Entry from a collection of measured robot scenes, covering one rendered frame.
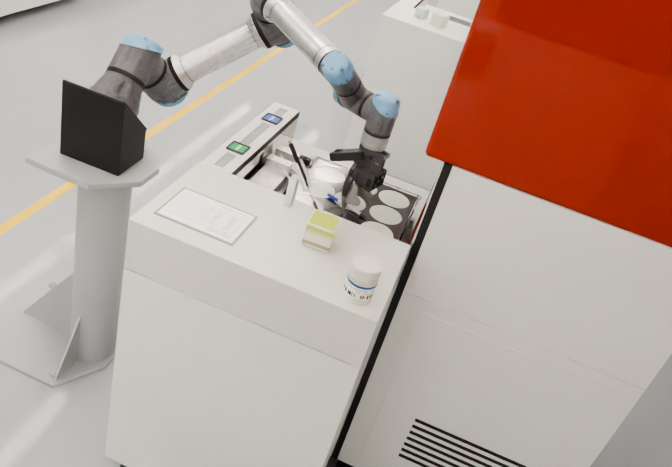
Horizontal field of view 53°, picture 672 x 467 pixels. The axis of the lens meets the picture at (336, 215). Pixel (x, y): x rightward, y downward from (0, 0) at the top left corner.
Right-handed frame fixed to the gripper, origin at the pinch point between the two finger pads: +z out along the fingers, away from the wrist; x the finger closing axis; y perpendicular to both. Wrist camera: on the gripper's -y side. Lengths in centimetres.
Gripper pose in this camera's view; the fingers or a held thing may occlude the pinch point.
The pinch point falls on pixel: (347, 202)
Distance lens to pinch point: 195.9
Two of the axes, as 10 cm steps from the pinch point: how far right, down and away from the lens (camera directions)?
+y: 7.9, 4.9, -3.7
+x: 5.6, -3.2, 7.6
